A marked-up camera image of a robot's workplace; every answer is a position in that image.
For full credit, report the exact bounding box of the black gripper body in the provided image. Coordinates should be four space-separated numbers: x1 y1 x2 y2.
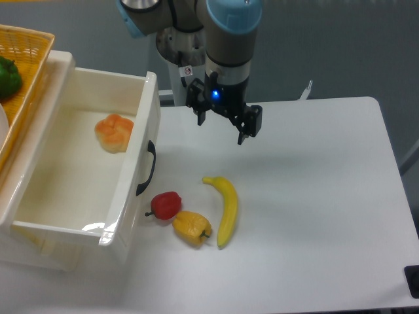
203 72 249 120

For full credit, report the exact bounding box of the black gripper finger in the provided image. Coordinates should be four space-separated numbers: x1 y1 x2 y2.
230 104 263 145
185 78 207 126

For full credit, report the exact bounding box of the black top drawer handle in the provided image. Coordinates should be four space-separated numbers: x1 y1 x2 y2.
136 139 157 197

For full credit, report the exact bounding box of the white top drawer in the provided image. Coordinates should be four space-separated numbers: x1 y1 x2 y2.
13 68 160 261

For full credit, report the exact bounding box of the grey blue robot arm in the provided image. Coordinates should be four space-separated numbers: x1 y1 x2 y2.
116 1 263 144

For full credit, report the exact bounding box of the white drawer cabinet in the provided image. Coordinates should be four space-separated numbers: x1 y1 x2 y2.
1 50 80 271

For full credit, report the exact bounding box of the orange bread roll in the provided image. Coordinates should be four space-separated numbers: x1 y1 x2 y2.
94 114 134 154

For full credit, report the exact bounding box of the yellow banana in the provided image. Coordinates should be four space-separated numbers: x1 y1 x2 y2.
202 177 238 249

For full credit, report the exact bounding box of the yellow bell pepper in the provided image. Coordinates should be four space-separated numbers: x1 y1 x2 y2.
172 211 212 247

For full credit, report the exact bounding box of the red bell pepper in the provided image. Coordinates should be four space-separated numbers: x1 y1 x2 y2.
145 191 182 220

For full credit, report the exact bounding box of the yellow woven basket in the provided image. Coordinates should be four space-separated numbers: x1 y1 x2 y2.
1 25 55 168

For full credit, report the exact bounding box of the green bell pepper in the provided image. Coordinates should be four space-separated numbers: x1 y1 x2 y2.
1 56 22 99

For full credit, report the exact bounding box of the black table corner fixture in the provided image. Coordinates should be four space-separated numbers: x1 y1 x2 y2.
404 265 419 299

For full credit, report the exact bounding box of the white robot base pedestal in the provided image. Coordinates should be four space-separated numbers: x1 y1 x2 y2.
155 26 210 107

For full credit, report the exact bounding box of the white bracket behind table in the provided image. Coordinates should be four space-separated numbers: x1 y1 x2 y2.
298 80 313 101

